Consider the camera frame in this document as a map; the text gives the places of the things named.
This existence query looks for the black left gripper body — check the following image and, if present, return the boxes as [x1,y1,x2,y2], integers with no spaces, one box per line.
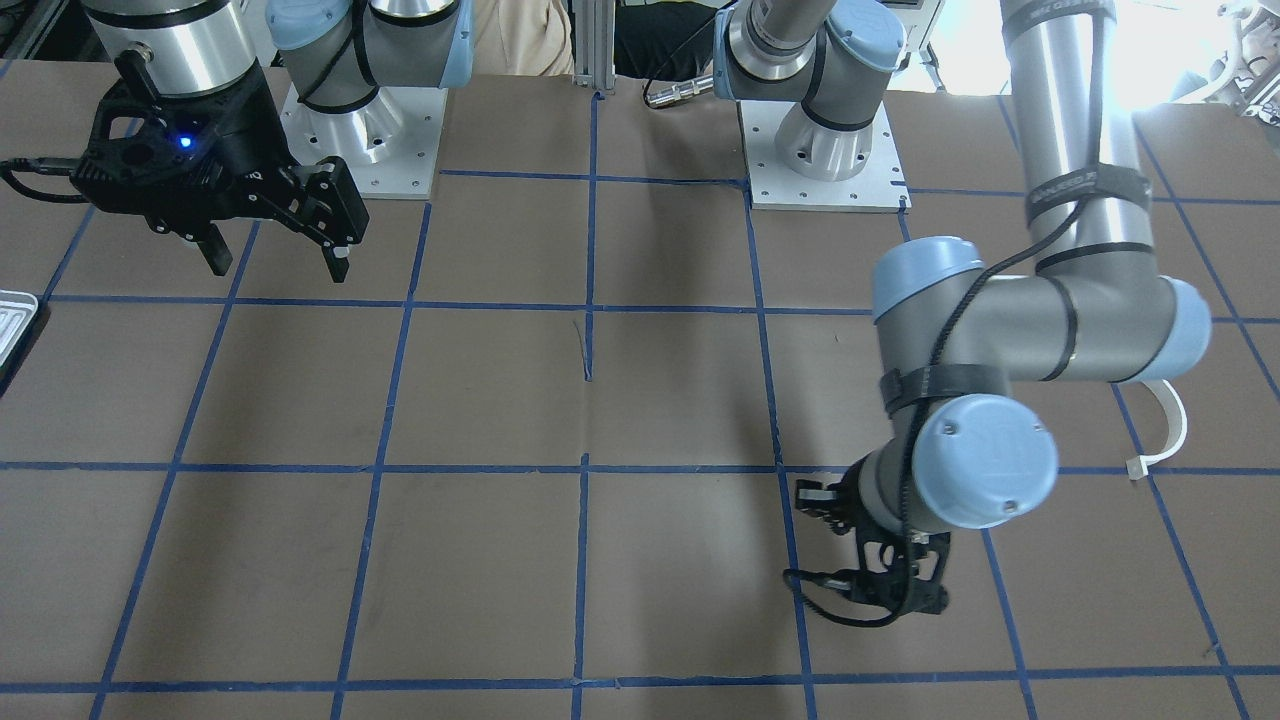
[835,470,950,615]

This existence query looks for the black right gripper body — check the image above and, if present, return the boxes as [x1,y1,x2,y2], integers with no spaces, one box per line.
[72,61,301,236]

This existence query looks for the white curved plastic part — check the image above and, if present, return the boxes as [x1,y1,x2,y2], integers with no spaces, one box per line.
[1126,380,1188,482]

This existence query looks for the seated person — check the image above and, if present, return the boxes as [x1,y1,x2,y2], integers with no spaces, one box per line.
[474,1,573,76]

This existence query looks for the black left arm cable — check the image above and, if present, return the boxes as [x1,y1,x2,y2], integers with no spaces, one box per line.
[782,150,1151,628]

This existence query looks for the metal tray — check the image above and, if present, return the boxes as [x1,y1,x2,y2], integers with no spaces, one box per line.
[1,290,41,368]

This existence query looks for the aluminium frame post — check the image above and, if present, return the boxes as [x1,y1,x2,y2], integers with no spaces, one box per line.
[568,0,617,96]

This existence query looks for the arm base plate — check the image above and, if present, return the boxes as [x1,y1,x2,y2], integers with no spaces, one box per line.
[739,100,911,213]
[280,87,449,200]

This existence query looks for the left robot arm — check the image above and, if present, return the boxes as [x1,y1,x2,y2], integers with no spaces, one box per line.
[783,1,1212,628]

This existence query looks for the silver cable connector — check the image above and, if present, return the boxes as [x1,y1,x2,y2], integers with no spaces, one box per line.
[643,74,714,110]

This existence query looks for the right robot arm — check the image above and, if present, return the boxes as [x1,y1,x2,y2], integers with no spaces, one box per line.
[70,1,474,283]

